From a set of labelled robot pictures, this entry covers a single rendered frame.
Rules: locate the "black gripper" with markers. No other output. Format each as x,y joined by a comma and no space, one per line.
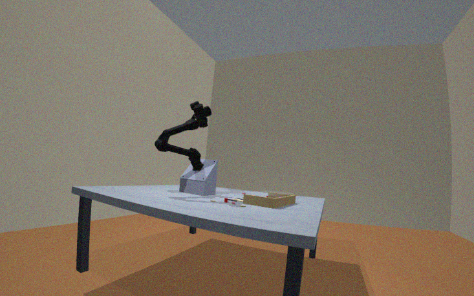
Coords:
194,104

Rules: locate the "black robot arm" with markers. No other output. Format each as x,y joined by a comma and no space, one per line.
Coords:
194,156

